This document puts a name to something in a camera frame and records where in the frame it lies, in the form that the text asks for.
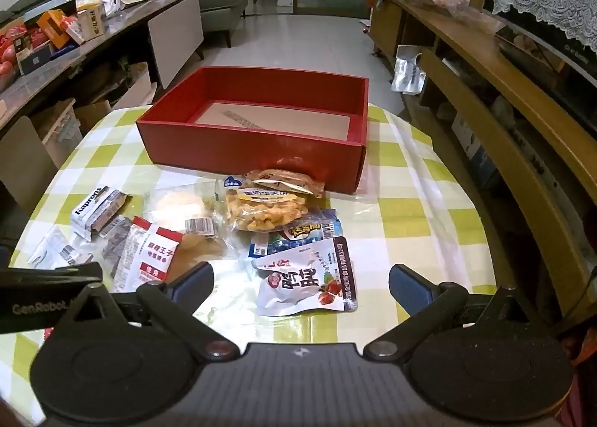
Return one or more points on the white cabinet panel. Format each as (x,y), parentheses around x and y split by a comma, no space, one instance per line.
(179,30)

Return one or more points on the orange-brown snack packet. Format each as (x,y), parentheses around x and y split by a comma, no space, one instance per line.
(289,182)

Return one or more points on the clear rice cracker packet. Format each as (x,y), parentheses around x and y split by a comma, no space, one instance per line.
(177,207)

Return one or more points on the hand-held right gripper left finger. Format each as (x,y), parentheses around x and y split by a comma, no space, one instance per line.
(196,281)

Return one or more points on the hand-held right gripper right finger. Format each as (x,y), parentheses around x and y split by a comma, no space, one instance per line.
(410,287)

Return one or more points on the white red-label snack packet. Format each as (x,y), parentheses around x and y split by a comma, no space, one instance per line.
(144,252)

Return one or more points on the blue snack packet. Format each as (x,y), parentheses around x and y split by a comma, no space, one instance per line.
(322,226)

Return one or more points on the silver foil bag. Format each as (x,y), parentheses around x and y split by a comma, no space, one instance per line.
(408,70)

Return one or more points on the red cardboard box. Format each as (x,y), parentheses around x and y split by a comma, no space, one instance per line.
(261,147)

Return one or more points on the brown cardboard box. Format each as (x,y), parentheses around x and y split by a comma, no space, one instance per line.
(135,86)

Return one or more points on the dark blue box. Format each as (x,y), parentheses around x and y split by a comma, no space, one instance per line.
(35,58)

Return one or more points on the glass-topped long counter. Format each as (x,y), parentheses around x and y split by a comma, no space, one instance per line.
(109,26)

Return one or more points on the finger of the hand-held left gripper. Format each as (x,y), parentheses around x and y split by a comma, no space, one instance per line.
(56,274)

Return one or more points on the orange carton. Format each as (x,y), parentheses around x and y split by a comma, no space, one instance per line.
(53,28)

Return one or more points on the wooden shelf counter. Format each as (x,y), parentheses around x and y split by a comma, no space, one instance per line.
(466,30)

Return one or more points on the white wafer packet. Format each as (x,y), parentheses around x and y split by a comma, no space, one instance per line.
(95,210)

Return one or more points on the clear brown snack packet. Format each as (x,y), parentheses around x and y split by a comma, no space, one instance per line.
(200,251)

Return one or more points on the yellow fried snack bag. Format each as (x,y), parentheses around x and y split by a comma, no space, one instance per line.
(261,212)

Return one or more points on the silver printed snack packet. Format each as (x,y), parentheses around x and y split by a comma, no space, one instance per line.
(56,247)

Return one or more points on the red snack packets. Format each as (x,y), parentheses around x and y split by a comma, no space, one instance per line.
(9,54)

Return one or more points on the white yellow carton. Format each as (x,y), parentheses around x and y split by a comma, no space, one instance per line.
(91,17)

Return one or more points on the grey sofa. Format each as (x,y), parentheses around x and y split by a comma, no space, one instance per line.
(224,3)

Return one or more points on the beige storage crate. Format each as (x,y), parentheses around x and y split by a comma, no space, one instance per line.
(58,131)

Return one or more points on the white red-print snack pouch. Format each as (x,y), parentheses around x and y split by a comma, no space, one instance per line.
(303,282)

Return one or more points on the white blue carton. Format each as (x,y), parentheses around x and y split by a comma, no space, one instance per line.
(473,147)

